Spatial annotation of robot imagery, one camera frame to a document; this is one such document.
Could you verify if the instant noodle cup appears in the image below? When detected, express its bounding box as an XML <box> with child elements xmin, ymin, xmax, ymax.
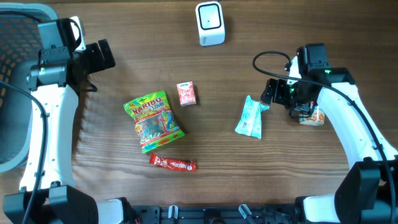
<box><xmin>299</xmin><ymin>106</ymin><xmax>325</xmax><ymax>126</ymax></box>

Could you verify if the teal tissue pack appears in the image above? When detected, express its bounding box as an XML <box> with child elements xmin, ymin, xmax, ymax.
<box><xmin>235</xmin><ymin>95</ymin><xmax>269</xmax><ymax>139</ymax></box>

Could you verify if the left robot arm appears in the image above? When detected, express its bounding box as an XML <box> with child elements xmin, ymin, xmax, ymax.
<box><xmin>3</xmin><ymin>17</ymin><xmax>123</xmax><ymax>223</ymax></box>

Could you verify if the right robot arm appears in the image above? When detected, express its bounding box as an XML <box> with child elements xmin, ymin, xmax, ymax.
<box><xmin>261</xmin><ymin>44</ymin><xmax>397</xmax><ymax>223</ymax></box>

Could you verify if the white barcode scanner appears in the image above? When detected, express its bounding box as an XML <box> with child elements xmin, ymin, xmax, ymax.
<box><xmin>195</xmin><ymin>1</ymin><xmax>226</xmax><ymax>47</ymax></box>

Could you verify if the grey plastic basket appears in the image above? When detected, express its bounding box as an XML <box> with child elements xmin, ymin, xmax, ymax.
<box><xmin>1</xmin><ymin>2</ymin><xmax>58</xmax><ymax>172</ymax></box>

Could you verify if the red white small box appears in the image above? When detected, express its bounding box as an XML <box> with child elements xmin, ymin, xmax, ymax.
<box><xmin>177</xmin><ymin>82</ymin><xmax>197</xmax><ymax>106</ymax></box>

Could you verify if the Haribo gummy bag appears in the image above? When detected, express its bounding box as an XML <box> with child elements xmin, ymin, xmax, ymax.
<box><xmin>123</xmin><ymin>90</ymin><xmax>185</xmax><ymax>154</ymax></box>

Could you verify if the red KitKat bar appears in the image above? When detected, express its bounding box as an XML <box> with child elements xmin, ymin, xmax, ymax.
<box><xmin>149</xmin><ymin>153</ymin><xmax>197</xmax><ymax>172</ymax></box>

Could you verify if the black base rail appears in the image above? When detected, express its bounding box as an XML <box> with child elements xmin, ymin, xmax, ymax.
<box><xmin>93</xmin><ymin>197</ymin><xmax>312</xmax><ymax>224</ymax></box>

